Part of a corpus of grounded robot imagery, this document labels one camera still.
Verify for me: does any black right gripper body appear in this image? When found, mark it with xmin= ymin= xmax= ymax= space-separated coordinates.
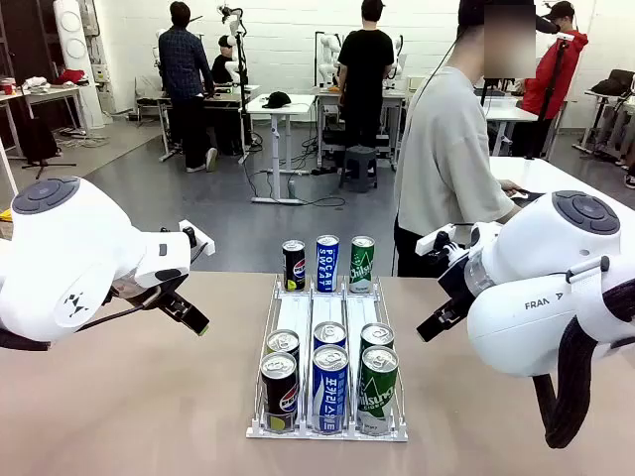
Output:
xmin=436 ymin=252 xmax=480 ymax=311

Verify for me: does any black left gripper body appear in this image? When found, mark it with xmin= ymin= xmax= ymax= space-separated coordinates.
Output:
xmin=157 ymin=286 xmax=196 ymax=319

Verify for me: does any green Chilsung Cider can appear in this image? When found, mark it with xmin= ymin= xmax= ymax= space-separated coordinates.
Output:
xmin=348 ymin=235 xmax=376 ymax=295
xmin=359 ymin=322 xmax=396 ymax=354
xmin=356 ymin=345 xmax=400 ymax=437

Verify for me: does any black Pepsi can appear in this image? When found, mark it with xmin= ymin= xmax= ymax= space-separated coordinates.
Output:
xmin=282 ymin=239 xmax=307 ymax=293
xmin=259 ymin=350 xmax=300 ymax=436
xmin=266 ymin=328 xmax=302 ymax=366

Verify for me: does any person in light t-shirt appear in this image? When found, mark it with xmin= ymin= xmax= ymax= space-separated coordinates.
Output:
xmin=394 ymin=0 xmax=540 ymax=279

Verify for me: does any person in red jacket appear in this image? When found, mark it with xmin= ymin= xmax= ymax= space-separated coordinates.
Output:
xmin=510 ymin=0 xmax=590 ymax=160

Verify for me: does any person in dark plaid shirt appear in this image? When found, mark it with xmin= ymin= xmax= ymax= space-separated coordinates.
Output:
xmin=157 ymin=1 xmax=219 ymax=174

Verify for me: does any seated person with black cap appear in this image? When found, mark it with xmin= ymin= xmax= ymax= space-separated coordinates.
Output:
xmin=210 ymin=34 xmax=245 ymax=86

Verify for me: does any person in black t-shirt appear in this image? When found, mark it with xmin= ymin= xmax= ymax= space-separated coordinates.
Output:
xmin=336 ymin=0 xmax=397 ymax=150

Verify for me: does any blue Pocari Sweat can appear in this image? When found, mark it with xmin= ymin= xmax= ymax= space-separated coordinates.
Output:
xmin=312 ymin=343 xmax=350 ymax=436
xmin=313 ymin=320 xmax=348 ymax=352
xmin=316 ymin=234 xmax=341 ymax=294

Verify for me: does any large white table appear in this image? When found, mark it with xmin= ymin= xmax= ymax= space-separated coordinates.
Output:
xmin=488 ymin=156 xmax=635 ymax=234

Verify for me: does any grey plastic stool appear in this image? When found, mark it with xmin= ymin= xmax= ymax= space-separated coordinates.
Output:
xmin=338 ymin=145 xmax=379 ymax=193

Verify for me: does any white lab desk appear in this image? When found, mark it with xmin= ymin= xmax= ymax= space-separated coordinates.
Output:
xmin=136 ymin=82 xmax=262 ymax=164
xmin=474 ymin=88 xmax=540 ymax=159
xmin=313 ymin=84 xmax=409 ymax=173

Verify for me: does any black stand with bag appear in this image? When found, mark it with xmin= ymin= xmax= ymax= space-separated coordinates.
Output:
xmin=9 ymin=0 xmax=78 ymax=180

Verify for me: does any metal equipment cart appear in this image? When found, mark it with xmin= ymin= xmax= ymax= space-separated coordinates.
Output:
xmin=572 ymin=88 xmax=635 ymax=165

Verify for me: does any black baseball cap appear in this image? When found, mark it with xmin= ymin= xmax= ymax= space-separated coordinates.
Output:
xmin=261 ymin=90 xmax=293 ymax=110

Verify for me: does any white height-adjustable desk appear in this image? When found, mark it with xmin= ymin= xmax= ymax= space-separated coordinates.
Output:
xmin=246 ymin=92 xmax=318 ymax=205

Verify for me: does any black light stand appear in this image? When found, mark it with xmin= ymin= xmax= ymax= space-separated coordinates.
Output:
xmin=231 ymin=7 xmax=256 ymax=166

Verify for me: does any white side table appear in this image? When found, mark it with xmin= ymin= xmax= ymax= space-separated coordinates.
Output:
xmin=0 ymin=81 xmax=85 ymax=160

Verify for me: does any red cloth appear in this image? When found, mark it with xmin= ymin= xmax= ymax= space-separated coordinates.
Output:
xmin=52 ymin=68 xmax=86 ymax=86

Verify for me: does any black bag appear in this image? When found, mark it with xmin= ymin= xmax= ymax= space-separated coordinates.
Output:
xmin=589 ymin=68 xmax=635 ymax=98

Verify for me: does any tall white air conditioner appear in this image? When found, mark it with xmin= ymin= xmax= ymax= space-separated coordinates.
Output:
xmin=53 ymin=0 xmax=108 ymax=131

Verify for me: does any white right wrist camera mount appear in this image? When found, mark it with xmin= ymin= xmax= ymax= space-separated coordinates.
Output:
xmin=415 ymin=223 xmax=460 ymax=264

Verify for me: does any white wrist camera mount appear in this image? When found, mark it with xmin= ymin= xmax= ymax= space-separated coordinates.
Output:
xmin=415 ymin=223 xmax=460 ymax=264
xmin=178 ymin=219 xmax=215 ymax=257

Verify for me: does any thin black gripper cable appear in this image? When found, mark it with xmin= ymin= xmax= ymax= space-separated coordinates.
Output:
xmin=76 ymin=287 xmax=165 ymax=333

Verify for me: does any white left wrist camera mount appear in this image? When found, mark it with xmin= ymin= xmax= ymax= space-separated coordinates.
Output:
xmin=178 ymin=219 xmax=215 ymax=257

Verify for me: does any white wire can dispenser rack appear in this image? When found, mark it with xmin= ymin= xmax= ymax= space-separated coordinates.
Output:
xmin=245 ymin=274 xmax=410 ymax=442

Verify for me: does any white velcro strap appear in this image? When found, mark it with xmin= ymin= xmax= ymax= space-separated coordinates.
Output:
xmin=565 ymin=255 xmax=612 ymax=298

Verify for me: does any black braided cable sleeve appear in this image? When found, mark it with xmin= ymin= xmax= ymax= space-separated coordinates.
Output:
xmin=533 ymin=282 xmax=635 ymax=450

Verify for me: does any black arm cable sleeve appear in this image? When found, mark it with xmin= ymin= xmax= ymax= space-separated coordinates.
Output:
xmin=0 ymin=325 xmax=52 ymax=354

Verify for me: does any black floor cable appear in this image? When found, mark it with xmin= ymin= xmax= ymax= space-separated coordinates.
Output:
xmin=246 ymin=148 xmax=348 ymax=209

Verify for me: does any white cable bundle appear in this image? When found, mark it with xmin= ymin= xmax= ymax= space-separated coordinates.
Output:
xmin=53 ymin=127 xmax=110 ymax=150

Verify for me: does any black camera tripod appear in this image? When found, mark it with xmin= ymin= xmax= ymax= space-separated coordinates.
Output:
xmin=525 ymin=35 xmax=572 ymax=161

